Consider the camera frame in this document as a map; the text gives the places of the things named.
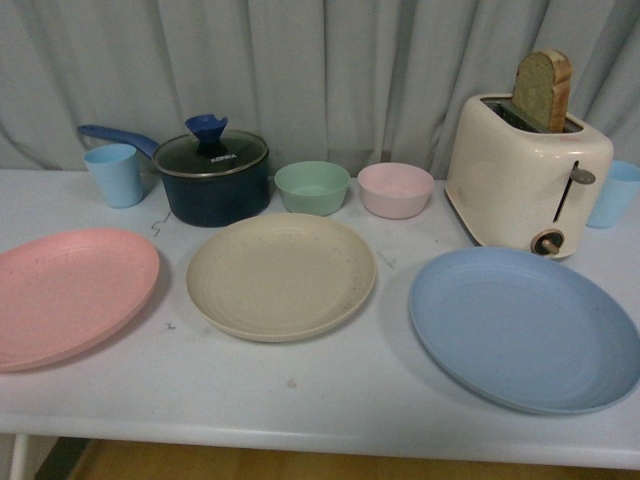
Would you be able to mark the light blue cup right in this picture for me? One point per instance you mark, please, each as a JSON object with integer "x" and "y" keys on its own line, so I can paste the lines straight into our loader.
{"x": 620, "y": 187}

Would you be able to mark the light blue cup left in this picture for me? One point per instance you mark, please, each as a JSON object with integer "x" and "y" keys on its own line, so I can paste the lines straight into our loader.
{"x": 116, "y": 172}

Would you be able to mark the cream toaster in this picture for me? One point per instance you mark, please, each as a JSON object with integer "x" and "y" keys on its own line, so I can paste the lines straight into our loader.
{"x": 515, "y": 187}

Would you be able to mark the blue plate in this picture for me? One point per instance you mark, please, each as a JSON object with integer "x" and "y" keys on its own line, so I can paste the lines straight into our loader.
{"x": 525, "y": 332}

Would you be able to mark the pink bowl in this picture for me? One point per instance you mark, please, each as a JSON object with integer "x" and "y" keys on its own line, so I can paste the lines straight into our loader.
{"x": 395, "y": 190}

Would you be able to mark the bread slice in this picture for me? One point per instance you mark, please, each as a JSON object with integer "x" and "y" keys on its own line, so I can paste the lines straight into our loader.
{"x": 542, "y": 88}

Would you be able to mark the glass pot lid blue knob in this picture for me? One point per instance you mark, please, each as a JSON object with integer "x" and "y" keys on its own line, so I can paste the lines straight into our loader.
{"x": 209, "y": 149}

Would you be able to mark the beige plate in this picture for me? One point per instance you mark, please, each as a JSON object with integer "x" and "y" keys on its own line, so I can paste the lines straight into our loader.
{"x": 281, "y": 277}

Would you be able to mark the grey curtain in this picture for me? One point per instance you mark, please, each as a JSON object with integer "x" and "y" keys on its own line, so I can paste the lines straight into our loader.
{"x": 351, "y": 82}

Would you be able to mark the light blue cup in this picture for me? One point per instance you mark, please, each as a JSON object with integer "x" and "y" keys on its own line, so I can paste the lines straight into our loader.
{"x": 620, "y": 187}
{"x": 116, "y": 172}

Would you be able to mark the pink plate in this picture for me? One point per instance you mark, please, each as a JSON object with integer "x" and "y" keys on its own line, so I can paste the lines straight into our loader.
{"x": 65, "y": 293}

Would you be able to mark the dark blue saucepan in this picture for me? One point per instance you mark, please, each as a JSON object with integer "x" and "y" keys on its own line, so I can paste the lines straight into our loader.
{"x": 203, "y": 202}

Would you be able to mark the green bowl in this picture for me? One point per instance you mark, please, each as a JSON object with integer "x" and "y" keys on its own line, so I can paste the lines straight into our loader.
{"x": 312, "y": 187}

